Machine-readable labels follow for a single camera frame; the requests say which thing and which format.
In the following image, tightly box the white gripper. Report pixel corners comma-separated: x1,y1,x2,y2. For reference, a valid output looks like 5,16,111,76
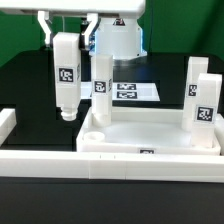
0,0,146,50

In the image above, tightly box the white desk top tray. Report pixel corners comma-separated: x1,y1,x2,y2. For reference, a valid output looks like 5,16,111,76
76,107,221,156

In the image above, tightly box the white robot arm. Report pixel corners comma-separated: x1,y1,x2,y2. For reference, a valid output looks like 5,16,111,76
0,0,147,61

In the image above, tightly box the printed marker sheet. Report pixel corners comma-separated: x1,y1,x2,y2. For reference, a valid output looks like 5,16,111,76
81,82,160,102

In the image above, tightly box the white left fence block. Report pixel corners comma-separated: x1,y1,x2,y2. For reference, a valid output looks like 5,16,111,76
0,108,17,146

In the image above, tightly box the white fence block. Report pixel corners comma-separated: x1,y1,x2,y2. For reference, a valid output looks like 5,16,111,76
0,108,17,146
215,114,224,156

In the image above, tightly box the white front fence bar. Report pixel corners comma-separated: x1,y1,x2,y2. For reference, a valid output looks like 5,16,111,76
0,150,224,183

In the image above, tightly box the white right fence block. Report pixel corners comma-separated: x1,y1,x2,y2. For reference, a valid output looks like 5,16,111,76
215,114,224,156

